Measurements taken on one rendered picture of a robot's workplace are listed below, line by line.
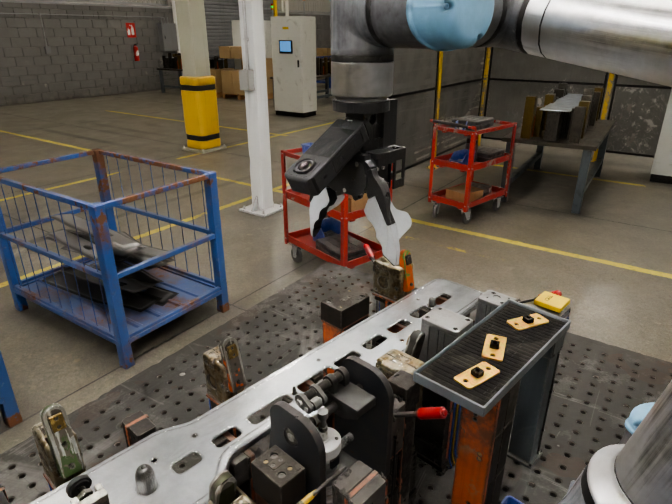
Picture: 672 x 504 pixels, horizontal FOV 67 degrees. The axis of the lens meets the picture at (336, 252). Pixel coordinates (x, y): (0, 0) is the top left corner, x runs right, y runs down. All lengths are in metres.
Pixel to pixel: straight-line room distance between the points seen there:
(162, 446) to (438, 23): 0.86
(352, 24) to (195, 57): 7.57
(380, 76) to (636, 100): 7.60
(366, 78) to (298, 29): 10.68
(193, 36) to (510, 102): 4.79
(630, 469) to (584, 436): 1.11
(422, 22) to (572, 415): 1.34
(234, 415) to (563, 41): 0.87
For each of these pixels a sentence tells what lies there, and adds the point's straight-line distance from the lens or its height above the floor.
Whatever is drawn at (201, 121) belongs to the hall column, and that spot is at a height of 0.47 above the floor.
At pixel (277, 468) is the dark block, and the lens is 0.83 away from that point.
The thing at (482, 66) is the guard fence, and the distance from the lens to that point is 8.41.
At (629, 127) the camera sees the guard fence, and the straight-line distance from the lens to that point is 8.20.
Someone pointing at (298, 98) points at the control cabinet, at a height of 0.40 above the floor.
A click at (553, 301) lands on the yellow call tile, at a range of 1.25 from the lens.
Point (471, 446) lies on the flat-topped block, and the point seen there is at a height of 0.94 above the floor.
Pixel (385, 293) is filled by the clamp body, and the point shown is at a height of 0.96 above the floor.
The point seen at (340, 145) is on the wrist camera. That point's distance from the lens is 0.60.
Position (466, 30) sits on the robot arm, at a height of 1.72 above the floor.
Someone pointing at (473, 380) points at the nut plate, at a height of 1.16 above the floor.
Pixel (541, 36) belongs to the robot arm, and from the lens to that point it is 0.61.
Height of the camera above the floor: 1.72
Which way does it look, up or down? 23 degrees down
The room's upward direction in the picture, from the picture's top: straight up
